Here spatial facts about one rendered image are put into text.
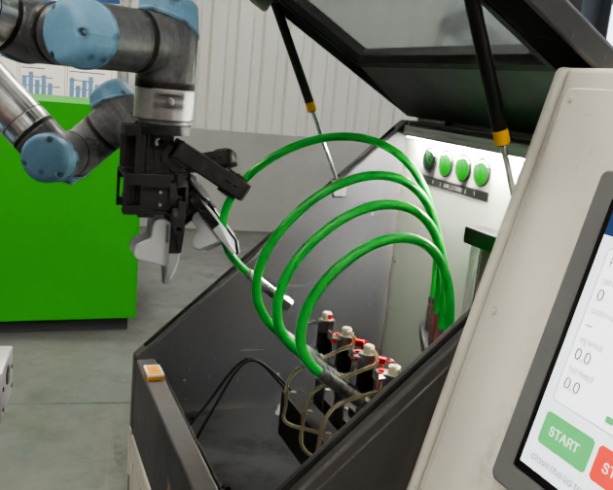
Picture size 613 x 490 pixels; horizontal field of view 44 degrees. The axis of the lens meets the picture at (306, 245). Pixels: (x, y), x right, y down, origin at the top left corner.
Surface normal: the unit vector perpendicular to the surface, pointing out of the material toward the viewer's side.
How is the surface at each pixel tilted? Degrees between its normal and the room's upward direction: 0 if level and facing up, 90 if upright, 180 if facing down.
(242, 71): 90
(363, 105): 90
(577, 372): 76
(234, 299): 90
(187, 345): 90
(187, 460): 0
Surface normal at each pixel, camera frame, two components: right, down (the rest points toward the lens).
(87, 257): 0.36, 0.22
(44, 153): -0.02, 0.21
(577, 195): -0.88, -0.24
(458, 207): -0.93, -0.01
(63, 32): -0.60, 0.11
